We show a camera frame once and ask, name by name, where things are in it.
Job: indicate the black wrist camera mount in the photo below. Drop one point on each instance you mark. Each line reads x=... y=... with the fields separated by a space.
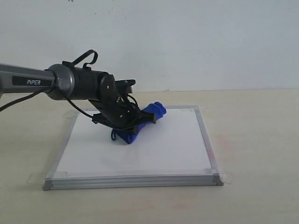
x=125 y=86

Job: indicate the clear tape front right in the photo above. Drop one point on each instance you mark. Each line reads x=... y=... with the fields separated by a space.
x=220 y=178

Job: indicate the blue cloth eraser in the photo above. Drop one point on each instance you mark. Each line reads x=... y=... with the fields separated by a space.
x=129 y=137

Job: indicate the white board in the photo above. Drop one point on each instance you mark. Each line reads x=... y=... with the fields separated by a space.
x=175 y=151

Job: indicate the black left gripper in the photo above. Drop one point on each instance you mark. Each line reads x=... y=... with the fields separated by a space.
x=120 y=112

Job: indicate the clear tape back left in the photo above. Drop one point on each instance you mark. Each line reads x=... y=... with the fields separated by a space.
x=71 y=114

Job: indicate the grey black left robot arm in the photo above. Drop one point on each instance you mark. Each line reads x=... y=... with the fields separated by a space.
x=60 y=82

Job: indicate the clear tape back right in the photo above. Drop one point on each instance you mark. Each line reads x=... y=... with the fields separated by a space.
x=194 y=108

